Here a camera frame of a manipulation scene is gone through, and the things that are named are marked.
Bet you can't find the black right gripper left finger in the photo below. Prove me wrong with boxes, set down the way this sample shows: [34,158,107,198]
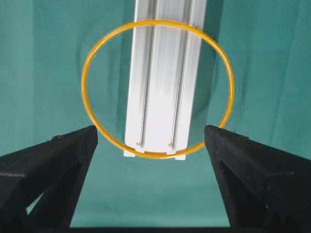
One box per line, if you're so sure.
[0,126,98,233]

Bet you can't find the orange rubber ring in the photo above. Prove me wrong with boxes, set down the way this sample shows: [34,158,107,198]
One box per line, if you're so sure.
[81,19,235,160]

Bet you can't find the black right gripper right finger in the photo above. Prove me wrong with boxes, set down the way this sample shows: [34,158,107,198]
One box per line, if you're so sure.
[205,125,311,233]

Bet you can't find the aluminium extrusion rail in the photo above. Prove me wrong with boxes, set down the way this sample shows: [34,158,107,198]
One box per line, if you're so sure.
[123,0,208,161]

